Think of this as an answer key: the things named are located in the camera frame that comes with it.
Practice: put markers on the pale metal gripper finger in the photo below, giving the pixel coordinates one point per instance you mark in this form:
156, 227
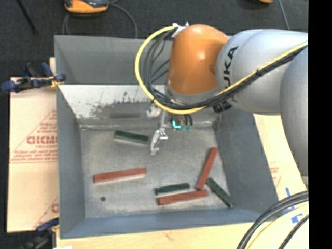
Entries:
162, 137
155, 142

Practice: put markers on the grey metal bin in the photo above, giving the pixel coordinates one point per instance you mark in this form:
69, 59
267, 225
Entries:
124, 154

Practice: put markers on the dark green flat block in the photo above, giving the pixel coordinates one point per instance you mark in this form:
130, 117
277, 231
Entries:
220, 192
171, 188
131, 137

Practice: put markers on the red-brown flat block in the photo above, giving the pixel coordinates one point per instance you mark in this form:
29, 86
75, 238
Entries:
182, 197
119, 174
207, 168

